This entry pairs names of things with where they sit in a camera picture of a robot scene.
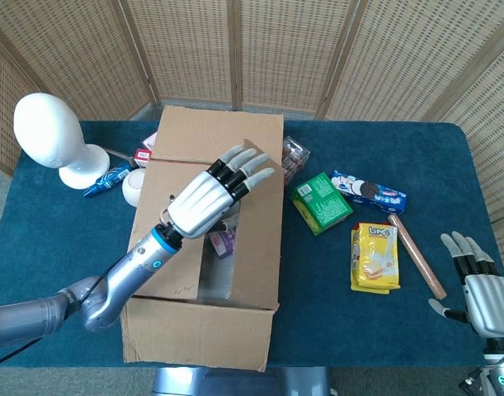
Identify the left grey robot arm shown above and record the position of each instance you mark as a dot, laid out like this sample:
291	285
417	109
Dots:
123	276

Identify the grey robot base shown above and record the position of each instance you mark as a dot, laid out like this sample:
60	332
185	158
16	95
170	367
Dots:
235	381

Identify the white foam mannequin head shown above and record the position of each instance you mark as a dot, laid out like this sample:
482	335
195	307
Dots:
45	128

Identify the yellow Lipo snack bag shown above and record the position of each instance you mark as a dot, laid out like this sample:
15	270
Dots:
375	260

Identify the blue Oreo cookie package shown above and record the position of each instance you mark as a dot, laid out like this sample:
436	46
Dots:
371	191

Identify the brown paper stick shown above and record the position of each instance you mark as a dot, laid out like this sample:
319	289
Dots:
416	255

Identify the clear plastic snack container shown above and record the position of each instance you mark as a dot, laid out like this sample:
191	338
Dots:
295	158

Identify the woven rattan folding screen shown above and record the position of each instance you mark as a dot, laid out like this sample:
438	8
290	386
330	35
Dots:
276	49

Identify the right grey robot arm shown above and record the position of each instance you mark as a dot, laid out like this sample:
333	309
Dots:
499	371

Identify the purple tissue pack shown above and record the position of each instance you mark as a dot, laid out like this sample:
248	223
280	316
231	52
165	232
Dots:
223	243

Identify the green tissue pack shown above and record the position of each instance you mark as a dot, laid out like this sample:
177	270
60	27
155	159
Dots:
323	200

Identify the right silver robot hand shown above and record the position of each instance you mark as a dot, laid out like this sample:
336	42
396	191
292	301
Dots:
482	297

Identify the red white small packet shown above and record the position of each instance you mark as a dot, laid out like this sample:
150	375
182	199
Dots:
143	158

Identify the white round cup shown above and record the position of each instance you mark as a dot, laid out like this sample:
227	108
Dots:
133	187

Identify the large brown cardboard box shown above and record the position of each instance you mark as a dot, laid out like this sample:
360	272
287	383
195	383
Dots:
194	330

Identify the blue snack packet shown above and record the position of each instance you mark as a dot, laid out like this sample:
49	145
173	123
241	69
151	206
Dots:
107	179

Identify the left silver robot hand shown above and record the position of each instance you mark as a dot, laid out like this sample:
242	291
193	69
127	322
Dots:
202	202

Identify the dark blue table cloth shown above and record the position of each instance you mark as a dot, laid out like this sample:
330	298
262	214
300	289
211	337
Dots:
338	330

